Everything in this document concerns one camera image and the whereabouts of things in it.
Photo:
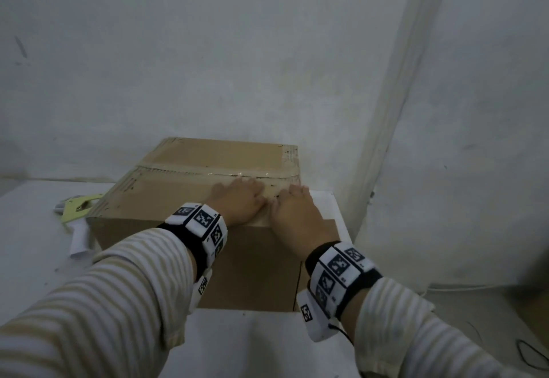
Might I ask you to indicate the brown cardboard box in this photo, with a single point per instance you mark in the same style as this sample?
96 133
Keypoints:
193 193

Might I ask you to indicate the person's right forearm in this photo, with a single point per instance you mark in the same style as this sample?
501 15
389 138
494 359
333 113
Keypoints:
424 339

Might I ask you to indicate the person's left hand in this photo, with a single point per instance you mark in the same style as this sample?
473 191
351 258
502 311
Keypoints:
240 204

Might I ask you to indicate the black marker wristband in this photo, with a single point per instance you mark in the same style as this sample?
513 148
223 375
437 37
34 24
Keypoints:
343 270
197 227

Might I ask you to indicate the person's left forearm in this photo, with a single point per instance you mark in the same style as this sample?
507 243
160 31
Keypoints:
94 309

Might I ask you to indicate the yellow tape dispenser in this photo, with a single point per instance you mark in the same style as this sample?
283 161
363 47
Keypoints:
77 219

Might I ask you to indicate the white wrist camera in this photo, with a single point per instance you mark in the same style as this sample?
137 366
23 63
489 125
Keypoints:
313 315
201 289

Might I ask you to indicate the person's right hand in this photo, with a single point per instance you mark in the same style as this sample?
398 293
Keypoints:
300 227

